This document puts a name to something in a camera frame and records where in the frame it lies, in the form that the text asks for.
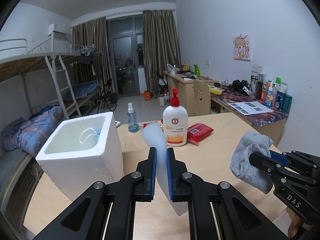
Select orange bucket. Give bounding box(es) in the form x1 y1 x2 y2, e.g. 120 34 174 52
144 90 151 101

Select teal bottle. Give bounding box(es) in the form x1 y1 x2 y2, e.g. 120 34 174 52
281 94 292 114

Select white metal bunk bed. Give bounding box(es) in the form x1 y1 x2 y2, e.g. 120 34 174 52
0 36 103 160

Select wooden smiley chair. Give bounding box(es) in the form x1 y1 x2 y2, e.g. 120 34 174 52
194 80 211 116

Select blue surgical face mask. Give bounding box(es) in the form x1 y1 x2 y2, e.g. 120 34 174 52
79 127 100 144

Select brown curtain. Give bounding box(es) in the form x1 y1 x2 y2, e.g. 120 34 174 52
143 10 181 92
72 17 112 84

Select black folding chair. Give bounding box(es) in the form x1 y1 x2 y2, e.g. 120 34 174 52
97 78 117 113

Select white air conditioner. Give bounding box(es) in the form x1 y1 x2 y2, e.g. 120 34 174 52
48 23 68 36

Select glass balcony door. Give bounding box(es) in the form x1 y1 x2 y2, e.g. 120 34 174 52
107 15 146 97

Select green bottle on desk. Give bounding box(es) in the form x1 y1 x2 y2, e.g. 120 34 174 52
194 64 200 76

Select black headphones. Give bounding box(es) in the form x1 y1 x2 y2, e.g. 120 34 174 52
232 80 249 95

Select anime girl wall poster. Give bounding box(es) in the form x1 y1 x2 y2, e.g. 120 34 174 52
233 34 251 61

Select person's right hand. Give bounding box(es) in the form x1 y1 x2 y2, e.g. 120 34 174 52
288 215 312 238

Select blue plaid quilt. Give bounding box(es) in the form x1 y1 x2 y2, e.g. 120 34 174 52
1 106 64 157

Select white foam strip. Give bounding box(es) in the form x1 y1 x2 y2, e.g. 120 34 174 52
140 121 188 216

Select white lotion pump bottle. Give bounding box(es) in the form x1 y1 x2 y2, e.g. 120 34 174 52
163 88 188 147

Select clear spray bottle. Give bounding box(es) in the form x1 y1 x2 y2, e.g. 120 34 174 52
127 102 140 133

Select far bed blue mattress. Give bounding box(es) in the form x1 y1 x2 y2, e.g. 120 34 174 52
63 82 99 102

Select white styrofoam box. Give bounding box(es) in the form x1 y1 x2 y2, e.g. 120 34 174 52
36 112 124 200

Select grey sock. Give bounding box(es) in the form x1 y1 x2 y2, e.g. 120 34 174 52
229 130 274 195

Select brown left curtain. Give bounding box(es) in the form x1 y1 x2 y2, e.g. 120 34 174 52
72 17 112 84

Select light wooden desk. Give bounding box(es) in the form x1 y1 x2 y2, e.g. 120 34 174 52
163 71 218 117

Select printed paper sheet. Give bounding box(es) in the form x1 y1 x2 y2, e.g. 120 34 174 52
228 101 273 115

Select brown right curtain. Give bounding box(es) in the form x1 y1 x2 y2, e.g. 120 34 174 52
143 10 181 92

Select red tissue packet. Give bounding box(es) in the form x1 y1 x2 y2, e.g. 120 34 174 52
187 123 214 145

